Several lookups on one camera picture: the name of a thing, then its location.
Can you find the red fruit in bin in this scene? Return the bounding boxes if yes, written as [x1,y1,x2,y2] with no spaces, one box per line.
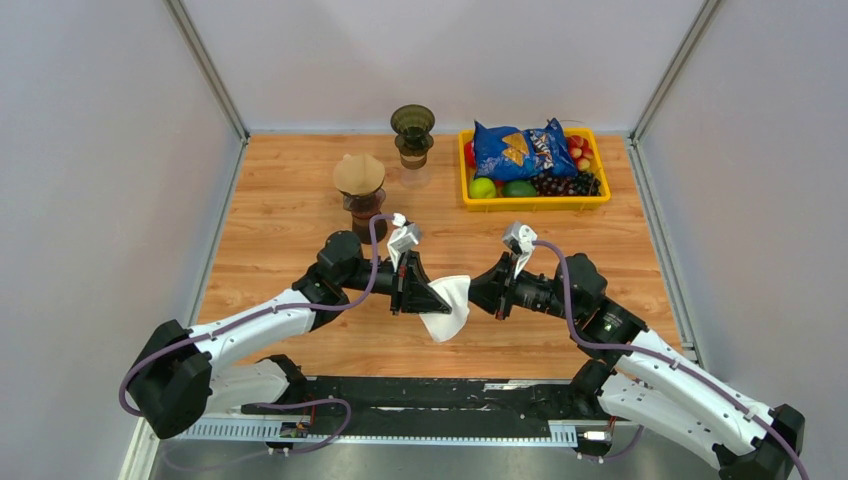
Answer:
[463,140,476,170]

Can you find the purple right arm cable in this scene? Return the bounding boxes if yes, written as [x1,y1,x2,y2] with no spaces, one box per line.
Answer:
[533,239,811,480]

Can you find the dark purple grape bunch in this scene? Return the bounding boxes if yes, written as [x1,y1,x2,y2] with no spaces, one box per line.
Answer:
[529,172,601,197]

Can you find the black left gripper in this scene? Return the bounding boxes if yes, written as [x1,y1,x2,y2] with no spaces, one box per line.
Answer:
[340,249,452,317]

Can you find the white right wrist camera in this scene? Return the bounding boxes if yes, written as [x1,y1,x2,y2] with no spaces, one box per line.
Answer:
[501,221,538,278]

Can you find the brown paper coffee filter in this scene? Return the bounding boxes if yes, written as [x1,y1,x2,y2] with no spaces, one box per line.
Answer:
[332,154,386,196]

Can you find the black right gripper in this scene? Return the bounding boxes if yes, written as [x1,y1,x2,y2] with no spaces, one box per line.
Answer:
[454,252,581,323]

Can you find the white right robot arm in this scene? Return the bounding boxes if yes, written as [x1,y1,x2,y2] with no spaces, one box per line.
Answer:
[469,253,805,479]

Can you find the clear glass with brown sleeve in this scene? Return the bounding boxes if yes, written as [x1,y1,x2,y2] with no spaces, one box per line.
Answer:
[400,155,431,190]

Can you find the yellow-green lime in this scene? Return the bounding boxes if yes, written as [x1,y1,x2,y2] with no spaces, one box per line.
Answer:
[468,177,498,200]

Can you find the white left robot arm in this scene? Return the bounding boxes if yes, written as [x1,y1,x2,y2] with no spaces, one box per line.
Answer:
[119,231,470,439]

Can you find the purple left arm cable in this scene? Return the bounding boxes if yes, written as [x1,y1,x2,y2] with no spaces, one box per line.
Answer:
[117,213,397,458]

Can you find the red-black coffee carafe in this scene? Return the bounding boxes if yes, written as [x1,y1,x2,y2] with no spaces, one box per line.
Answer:
[342,188,386,245]

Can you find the dark green lime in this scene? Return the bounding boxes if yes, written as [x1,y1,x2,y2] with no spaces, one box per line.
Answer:
[501,180,538,198]

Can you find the yellow plastic bin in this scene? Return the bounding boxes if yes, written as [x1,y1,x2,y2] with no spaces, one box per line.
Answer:
[456,127,612,212]

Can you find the white paper sheet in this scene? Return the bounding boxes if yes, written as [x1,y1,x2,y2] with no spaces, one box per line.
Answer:
[419,275,471,343]

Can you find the blue chips bag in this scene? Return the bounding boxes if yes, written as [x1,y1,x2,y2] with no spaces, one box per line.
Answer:
[472,118,578,182]

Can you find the aluminium frame rail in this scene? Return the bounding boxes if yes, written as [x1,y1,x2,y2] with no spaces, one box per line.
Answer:
[119,380,763,480]

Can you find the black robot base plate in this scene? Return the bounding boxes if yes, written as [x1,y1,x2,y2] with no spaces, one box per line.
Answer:
[240,376,610,439]

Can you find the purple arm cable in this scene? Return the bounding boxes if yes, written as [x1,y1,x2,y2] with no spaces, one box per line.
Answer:
[533,239,811,480]
[117,213,397,458]

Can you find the red-yellow small fruits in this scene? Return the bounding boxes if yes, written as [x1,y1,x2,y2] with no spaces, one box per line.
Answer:
[566,135,595,172]

